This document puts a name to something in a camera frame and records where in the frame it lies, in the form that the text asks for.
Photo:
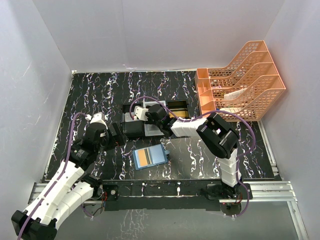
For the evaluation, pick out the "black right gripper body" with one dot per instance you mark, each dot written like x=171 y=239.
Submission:
x=150 y=118

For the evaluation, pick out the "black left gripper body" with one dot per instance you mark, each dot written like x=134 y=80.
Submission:
x=109 y=142

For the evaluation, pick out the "blue card holder wallet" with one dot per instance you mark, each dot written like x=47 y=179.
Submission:
x=157 y=155

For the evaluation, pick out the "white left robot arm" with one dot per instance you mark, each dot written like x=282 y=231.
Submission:
x=70 y=187

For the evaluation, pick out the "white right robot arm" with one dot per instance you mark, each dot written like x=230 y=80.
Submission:
x=215 y=133

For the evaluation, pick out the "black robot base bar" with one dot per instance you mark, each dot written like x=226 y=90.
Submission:
x=178 y=194

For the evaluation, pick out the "white middle card tray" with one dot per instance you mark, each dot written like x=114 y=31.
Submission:
x=152 y=130

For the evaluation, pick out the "black left card tray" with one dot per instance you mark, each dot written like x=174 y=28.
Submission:
x=131 y=128

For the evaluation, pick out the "black card tray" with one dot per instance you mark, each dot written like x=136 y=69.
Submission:
x=178 y=104
x=131 y=128

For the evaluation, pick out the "black right card tray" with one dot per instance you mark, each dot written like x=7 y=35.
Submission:
x=178 y=104

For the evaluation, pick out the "white bottle in organizer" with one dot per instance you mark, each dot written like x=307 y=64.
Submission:
x=231 y=109

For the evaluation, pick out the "white paper in organizer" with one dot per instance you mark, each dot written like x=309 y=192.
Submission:
x=235 y=94

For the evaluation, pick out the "orange plastic file organizer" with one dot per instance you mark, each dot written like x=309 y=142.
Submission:
x=252 y=68

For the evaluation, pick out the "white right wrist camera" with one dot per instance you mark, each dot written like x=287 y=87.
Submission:
x=140 y=112

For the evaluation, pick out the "aluminium frame rail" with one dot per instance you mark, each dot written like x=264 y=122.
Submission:
x=271 y=190

